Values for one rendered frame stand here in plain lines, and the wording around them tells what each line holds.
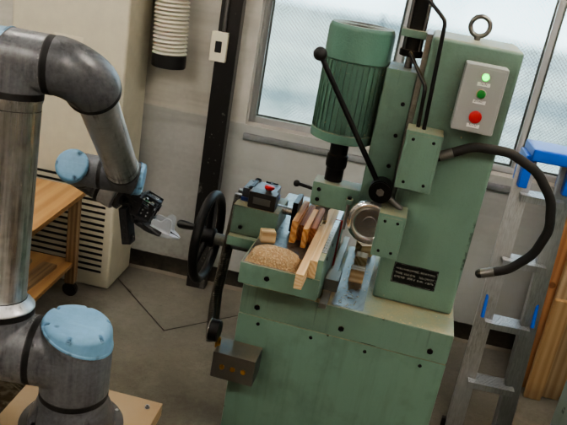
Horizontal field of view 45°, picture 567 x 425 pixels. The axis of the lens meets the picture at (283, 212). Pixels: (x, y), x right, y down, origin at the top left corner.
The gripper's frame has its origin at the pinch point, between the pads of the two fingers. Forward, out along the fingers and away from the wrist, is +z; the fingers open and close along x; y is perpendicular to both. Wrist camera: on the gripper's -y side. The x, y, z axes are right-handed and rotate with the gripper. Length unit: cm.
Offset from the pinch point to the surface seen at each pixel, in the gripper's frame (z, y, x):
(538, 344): 147, -10, 109
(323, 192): 29.5, 33.3, 7.6
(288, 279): 33.3, 17.8, -18.6
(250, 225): 16.7, 14.1, 4.4
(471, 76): 44, 82, -6
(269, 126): -6, 1, 138
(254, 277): 25.5, 13.1, -18.6
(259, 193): 14.3, 24.1, 4.5
